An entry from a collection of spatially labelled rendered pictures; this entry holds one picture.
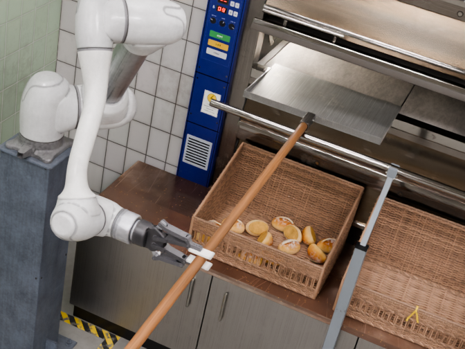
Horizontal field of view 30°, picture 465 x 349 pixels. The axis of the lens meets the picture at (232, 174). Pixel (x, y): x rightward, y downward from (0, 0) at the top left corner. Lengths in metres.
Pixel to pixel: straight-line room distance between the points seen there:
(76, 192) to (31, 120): 0.71
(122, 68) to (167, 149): 1.18
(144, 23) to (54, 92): 0.59
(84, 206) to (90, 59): 0.43
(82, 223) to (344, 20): 1.47
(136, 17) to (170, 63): 1.22
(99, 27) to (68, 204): 0.51
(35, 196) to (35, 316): 0.54
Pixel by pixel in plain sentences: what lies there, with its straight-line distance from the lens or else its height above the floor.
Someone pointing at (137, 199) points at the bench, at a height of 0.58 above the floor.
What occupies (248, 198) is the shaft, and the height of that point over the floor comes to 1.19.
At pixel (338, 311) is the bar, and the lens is 3.19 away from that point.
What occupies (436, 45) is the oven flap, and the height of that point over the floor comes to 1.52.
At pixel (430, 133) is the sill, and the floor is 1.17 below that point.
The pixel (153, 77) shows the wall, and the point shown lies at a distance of 3.76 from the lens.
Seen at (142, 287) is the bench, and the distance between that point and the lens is 3.57.
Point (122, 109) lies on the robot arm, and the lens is 3.00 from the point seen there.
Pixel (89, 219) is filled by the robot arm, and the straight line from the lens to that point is 2.33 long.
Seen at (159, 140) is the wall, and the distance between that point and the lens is 3.87.
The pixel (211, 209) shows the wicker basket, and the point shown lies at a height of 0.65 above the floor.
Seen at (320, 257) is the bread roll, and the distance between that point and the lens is 3.47.
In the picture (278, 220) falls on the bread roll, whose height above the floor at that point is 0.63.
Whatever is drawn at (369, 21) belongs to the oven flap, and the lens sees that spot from 3.33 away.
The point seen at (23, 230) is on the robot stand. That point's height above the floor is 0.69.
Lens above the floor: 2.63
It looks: 31 degrees down
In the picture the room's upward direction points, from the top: 13 degrees clockwise
